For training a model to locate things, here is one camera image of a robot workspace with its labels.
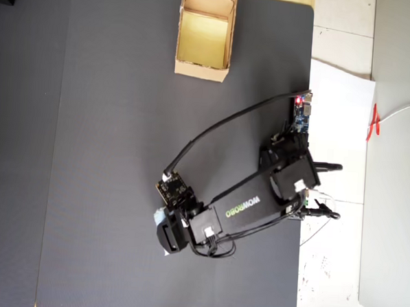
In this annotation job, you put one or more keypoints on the black camera circuit board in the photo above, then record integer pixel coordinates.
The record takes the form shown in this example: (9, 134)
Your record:
(172, 188)

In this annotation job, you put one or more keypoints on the small motor driver board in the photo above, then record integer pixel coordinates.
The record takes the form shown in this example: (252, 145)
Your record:
(296, 213)

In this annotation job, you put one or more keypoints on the dark grey table mat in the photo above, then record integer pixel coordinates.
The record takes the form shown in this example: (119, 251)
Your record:
(122, 156)

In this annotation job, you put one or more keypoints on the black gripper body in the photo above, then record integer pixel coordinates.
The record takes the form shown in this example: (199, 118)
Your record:
(182, 228)

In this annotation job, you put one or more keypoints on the blue controller circuit board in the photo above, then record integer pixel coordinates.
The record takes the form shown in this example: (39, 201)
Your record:
(301, 117)

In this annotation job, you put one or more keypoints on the open cardboard box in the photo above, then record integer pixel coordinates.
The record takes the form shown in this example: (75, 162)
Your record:
(199, 72)

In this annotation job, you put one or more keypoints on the yellow paper box lining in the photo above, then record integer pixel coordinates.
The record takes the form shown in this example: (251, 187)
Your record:
(202, 40)

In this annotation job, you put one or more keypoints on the white paper sheet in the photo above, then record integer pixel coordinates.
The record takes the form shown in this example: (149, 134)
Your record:
(340, 133)

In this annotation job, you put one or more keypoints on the white board panel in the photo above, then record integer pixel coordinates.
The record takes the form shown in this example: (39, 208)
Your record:
(394, 222)

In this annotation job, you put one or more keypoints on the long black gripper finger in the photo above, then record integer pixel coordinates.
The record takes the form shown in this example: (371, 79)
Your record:
(164, 239)

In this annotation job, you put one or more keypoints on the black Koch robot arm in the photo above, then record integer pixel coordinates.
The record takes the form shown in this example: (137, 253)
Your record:
(250, 204)

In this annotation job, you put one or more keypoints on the light blue yarn block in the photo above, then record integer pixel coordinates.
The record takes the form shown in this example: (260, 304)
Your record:
(159, 216)

